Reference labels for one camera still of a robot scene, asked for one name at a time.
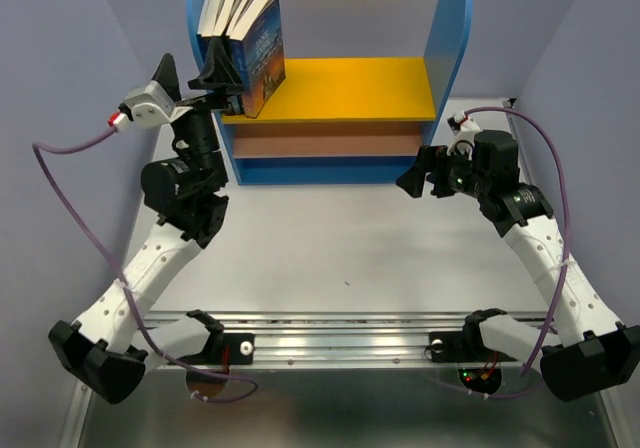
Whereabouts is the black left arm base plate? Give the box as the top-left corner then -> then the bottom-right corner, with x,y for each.
181,332 -> 255,366

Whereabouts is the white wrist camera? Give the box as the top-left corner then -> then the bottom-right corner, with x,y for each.
108,81 -> 192,132
447,111 -> 481,155

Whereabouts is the Jane Eyre book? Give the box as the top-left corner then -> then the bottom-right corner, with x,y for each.
229,0 -> 286,118

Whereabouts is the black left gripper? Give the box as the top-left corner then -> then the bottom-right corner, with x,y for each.
150,36 -> 245,190

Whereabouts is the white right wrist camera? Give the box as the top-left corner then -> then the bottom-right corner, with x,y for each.
447,111 -> 481,155

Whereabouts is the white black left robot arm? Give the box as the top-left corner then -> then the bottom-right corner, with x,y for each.
48,37 -> 253,404

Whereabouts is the aluminium mounting rail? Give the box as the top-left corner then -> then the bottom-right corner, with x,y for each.
79,310 -> 611,369

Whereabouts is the Nineteen Eighty-Four book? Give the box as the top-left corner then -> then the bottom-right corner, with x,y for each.
222,0 -> 252,36

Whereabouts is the Animal Farm book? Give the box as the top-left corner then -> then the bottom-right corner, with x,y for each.
197,0 -> 224,38

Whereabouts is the A Tale of Two Cities book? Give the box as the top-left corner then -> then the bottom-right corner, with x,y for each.
210,0 -> 236,37

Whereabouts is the blue yellow wooden bookshelf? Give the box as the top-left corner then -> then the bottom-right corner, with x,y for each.
217,0 -> 473,185

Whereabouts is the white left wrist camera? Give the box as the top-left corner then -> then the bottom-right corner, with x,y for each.
108,81 -> 192,132

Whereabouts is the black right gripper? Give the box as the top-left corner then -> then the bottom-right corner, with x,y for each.
393,142 -> 490,200

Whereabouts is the Three Days to See book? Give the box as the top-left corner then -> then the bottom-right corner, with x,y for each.
225,0 -> 253,37

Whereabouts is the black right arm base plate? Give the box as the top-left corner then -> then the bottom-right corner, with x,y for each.
425,331 -> 483,363

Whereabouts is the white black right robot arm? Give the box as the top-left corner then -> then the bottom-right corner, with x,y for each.
396,130 -> 639,402

